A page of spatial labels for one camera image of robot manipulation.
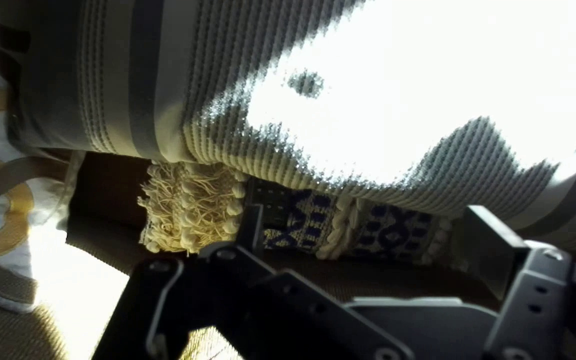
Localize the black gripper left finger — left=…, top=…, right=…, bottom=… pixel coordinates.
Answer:
left=92, top=204, right=417, bottom=360

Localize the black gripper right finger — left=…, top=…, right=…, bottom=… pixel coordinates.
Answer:
left=464, top=204, right=576, bottom=360

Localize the blue white knitted pillow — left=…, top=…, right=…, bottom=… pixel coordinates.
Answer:
left=139, top=164, right=453, bottom=263

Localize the grey striped pillow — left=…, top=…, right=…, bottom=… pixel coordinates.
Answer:
left=13, top=0, right=576, bottom=249

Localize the yellow grey wave pattern pillow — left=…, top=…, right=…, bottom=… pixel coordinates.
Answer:
left=0, top=73, right=84, bottom=312

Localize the tan sofa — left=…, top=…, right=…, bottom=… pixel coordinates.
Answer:
left=0, top=150, right=504, bottom=360

